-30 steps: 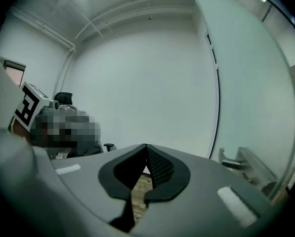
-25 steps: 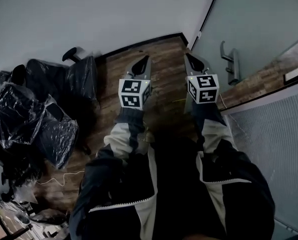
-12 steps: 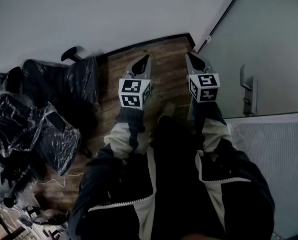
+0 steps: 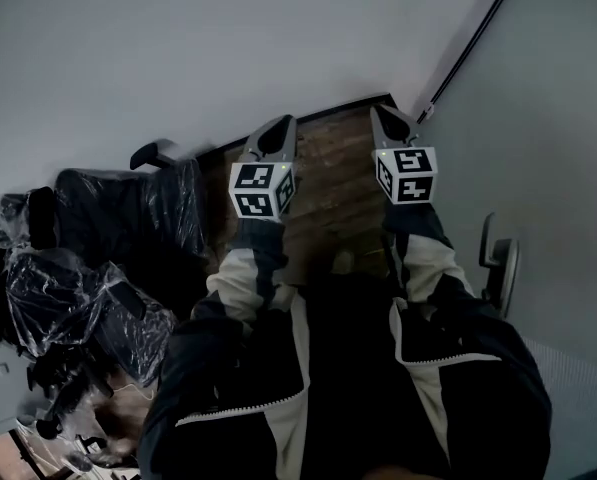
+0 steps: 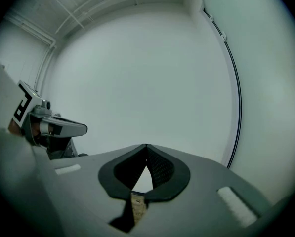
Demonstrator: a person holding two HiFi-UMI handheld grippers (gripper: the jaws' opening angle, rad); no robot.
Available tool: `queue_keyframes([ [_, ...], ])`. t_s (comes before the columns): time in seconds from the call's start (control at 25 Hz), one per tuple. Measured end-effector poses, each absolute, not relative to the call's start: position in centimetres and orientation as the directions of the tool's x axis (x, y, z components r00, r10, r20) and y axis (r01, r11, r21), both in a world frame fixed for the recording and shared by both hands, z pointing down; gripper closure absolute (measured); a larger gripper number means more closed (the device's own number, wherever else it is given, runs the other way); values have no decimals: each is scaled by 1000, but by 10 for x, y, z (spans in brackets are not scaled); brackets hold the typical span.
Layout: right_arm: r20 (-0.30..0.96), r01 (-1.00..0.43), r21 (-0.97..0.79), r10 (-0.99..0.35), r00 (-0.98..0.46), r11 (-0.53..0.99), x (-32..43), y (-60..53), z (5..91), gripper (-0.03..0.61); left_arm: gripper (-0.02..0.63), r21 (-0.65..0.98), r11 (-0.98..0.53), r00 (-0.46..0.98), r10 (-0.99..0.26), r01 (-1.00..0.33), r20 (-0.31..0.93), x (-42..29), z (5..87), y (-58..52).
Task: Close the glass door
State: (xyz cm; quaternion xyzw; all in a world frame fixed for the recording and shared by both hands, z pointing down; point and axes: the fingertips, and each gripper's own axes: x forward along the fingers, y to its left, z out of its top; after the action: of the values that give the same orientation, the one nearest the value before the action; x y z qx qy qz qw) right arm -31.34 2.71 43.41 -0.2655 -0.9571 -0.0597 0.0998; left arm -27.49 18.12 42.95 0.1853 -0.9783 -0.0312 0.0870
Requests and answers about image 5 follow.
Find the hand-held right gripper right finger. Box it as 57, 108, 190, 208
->
131, 144, 274, 237

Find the white ceiling pipe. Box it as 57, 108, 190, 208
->
53, 0, 138, 36

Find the person's left forearm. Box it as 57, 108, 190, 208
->
0, 49, 64, 237

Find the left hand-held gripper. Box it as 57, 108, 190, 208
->
9, 80, 88, 148

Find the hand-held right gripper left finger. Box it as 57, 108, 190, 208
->
36, 144, 147, 237

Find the white wall pipe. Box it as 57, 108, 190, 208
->
3, 13, 57, 45
34, 42, 57, 95

